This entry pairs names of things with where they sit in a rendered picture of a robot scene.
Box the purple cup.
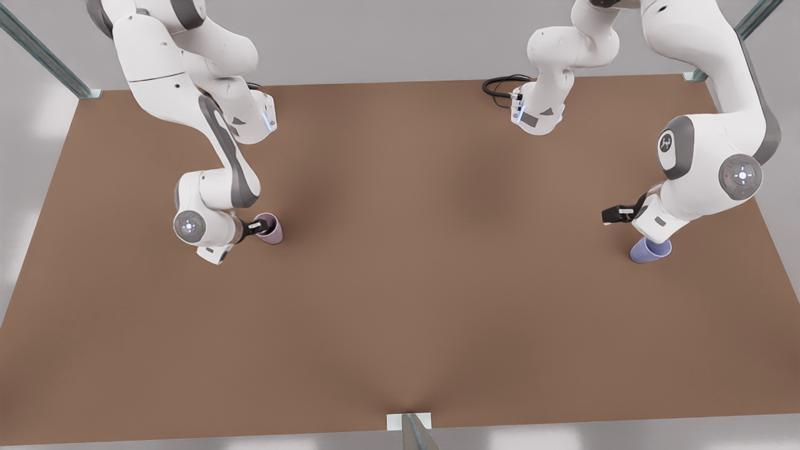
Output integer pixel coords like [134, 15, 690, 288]
[629, 237, 673, 264]

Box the pink cup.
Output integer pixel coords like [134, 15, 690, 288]
[253, 212, 284, 245]

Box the silver frame post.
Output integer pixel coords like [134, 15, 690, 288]
[0, 5, 103, 101]
[682, 0, 784, 83]
[386, 412, 439, 450]

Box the black cable loop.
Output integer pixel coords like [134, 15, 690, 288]
[482, 74, 533, 109]

